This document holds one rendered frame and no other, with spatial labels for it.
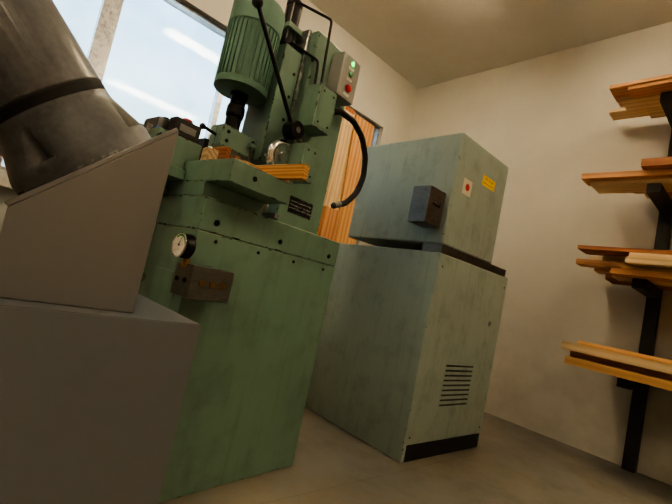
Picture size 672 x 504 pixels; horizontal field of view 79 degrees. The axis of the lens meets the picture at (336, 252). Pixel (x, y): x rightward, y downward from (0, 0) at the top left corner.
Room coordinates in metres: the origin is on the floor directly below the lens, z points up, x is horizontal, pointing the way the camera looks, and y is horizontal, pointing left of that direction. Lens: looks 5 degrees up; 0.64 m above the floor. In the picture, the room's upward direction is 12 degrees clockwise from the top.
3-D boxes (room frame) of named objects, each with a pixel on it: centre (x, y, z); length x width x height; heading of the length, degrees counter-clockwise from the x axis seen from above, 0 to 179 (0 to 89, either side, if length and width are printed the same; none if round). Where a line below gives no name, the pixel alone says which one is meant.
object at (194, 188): (1.28, 0.46, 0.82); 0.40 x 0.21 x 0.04; 50
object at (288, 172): (1.26, 0.35, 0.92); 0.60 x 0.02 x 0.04; 50
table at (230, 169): (1.24, 0.49, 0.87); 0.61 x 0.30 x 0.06; 50
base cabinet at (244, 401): (1.42, 0.35, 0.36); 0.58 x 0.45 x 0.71; 140
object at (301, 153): (1.36, 0.18, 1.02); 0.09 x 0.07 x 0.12; 50
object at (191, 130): (1.17, 0.54, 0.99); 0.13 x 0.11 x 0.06; 50
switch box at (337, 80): (1.48, 0.11, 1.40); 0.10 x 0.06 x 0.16; 140
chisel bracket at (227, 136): (1.34, 0.41, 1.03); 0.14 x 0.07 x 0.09; 140
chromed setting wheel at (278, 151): (1.34, 0.24, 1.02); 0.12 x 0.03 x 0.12; 140
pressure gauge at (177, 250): (0.99, 0.36, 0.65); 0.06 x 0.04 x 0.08; 50
